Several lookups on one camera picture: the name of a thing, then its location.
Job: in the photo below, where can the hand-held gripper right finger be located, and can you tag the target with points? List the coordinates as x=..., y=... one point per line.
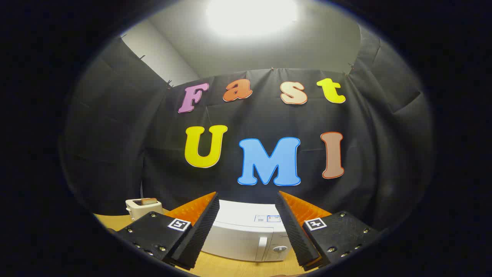
x=296, y=231

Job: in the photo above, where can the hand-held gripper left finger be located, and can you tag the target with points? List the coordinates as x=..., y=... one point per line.
x=200, y=231

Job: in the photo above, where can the white microwave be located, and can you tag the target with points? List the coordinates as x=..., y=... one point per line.
x=238, y=234

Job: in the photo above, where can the toasted bread slice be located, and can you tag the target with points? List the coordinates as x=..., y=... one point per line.
x=149, y=201

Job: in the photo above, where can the white toaster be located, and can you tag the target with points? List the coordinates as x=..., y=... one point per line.
x=144, y=211

